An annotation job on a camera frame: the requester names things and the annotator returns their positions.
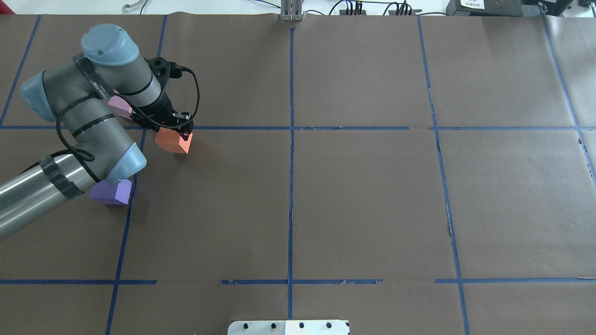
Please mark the black computer box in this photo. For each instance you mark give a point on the black computer box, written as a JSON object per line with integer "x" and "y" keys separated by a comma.
{"x": 500, "y": 8}

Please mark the orange foam block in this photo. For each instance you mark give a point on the orange foam block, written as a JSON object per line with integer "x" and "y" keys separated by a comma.
{"x": 171, "y": 141}

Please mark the aluminium frame post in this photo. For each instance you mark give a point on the aluminium frame post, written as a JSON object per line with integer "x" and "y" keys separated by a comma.
{"x": 291, "y": 10}

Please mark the purple foam block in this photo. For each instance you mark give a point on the purple foam block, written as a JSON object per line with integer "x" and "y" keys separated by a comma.
{"x": 112, "y": 194}

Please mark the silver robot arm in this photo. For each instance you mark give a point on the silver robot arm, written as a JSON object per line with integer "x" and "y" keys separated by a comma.
{"x": 74, "y": 96}

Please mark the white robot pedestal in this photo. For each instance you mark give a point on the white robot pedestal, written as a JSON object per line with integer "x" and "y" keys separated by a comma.
{"x": 290, "y": 327}

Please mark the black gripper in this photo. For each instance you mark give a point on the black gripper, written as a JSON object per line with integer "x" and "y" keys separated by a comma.
{"x": 162, "y": 104}

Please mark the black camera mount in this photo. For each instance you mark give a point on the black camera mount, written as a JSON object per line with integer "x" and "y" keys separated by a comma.
{"x": 164, "y": 70}

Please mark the pink foam block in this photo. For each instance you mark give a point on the pink foam block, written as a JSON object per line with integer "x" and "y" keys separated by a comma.
{"x": 120, "y": 107}

